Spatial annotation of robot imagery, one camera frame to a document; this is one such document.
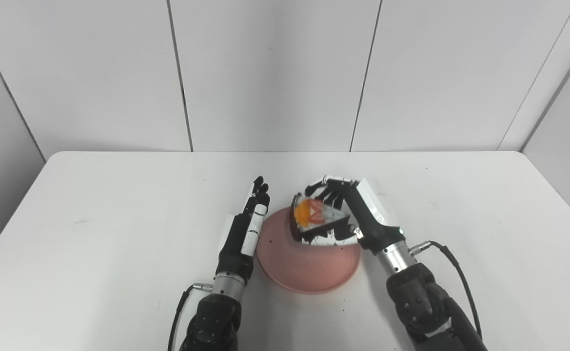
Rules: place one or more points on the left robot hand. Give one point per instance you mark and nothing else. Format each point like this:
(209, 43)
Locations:
(240, 241)

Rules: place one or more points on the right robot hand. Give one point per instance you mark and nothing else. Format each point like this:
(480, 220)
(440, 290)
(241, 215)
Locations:
(367, 214)

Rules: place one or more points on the chocolate cake slice with fruit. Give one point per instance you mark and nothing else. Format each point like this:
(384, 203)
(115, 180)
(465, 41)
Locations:
(314, 217)

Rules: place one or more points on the pink plate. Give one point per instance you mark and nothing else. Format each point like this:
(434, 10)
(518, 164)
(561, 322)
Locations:
(309, 265)

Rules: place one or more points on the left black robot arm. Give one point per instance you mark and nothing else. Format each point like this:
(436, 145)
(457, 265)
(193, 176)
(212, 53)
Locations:
(216, 317)

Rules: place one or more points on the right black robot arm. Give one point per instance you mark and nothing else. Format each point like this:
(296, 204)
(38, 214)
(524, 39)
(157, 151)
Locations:
(423, 297)

